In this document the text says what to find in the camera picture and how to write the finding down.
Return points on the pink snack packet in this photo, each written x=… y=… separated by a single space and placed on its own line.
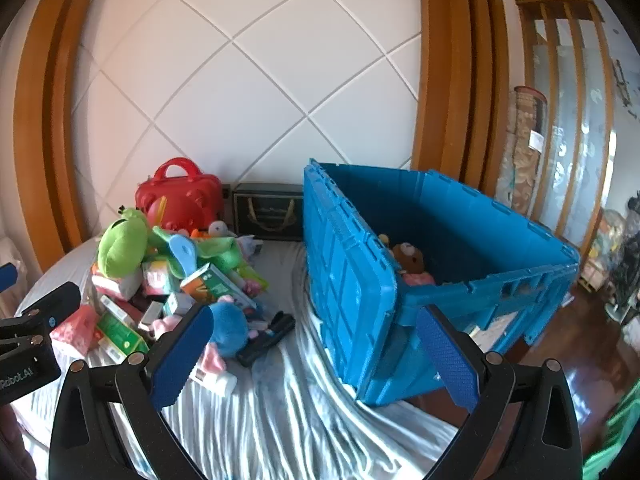
x=156 y=275

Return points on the green frog plush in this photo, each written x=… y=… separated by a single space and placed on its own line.
x=120 y=245

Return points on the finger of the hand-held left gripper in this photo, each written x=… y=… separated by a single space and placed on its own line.
x=52 y=305
x=9 y=276

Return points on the pile of household clutter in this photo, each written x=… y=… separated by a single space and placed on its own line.
x=620 y=260

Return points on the green orange medicine box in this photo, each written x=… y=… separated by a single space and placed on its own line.
x=215 y=285

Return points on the green cloth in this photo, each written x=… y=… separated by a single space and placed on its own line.
x=617 y=435

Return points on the long black plastic object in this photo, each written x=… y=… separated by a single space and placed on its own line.
x=265 y=341

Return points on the red white box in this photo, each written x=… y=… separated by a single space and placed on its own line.
x=105 y=283

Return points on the wooden slatted screen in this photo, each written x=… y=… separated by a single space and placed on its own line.
x=575 y=110

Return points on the desktop with white striped cloth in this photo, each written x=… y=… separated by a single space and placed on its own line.
x=280 y=410

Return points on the dark gift bag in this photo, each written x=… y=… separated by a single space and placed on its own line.
x=270 y=210

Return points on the small grey white plush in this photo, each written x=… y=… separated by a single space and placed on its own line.
x=217 y=228

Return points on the blue plastic storage crate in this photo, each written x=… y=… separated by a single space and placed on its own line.
x=350 y=280

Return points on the pink tissue pack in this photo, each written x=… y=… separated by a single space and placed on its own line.
x=417 y=278
x=75 y=332

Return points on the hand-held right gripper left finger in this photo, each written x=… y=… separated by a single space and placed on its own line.
x=182 y=355

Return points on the rolled patterned carpet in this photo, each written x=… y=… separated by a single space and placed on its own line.
x=522 y=150

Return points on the red toy suitcase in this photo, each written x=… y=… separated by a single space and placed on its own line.
x=180 y=195

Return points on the blue pink pig plush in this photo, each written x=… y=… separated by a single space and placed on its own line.
x=230 y=324

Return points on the small white green box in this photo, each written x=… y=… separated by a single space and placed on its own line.
x=177 y=304

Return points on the brown bear plush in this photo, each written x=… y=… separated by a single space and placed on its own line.
x=407 y=255

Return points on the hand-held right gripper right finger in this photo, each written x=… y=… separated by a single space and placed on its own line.
x=447 y=360

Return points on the wooden arch frame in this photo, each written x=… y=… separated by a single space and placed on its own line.
x=45 y=110
x=450 y=60

